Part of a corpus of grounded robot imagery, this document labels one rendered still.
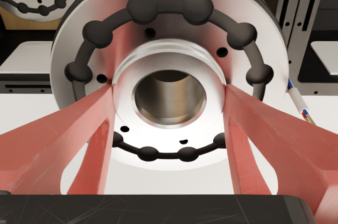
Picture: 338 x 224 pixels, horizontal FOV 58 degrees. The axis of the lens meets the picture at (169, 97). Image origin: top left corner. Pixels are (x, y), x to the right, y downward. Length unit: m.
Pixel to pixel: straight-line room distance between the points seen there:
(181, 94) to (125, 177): 0.60
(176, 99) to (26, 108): 0.52
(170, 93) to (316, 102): 0.49
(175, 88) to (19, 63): 0.20
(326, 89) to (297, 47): 0.05
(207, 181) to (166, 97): 0.60
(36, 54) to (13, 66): 0.03
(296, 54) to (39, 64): 0.23
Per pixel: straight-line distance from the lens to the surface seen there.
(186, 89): 0.15
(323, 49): 0.34
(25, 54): 0.34
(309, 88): 0.29
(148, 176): 0.73
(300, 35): 0.26
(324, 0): 0.37
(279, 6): 0.24
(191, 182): 0.75
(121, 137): 0.15
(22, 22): 0.39
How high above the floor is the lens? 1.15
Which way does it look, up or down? 52 degrees down
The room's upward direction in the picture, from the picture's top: 177 degrees counter-clockwise
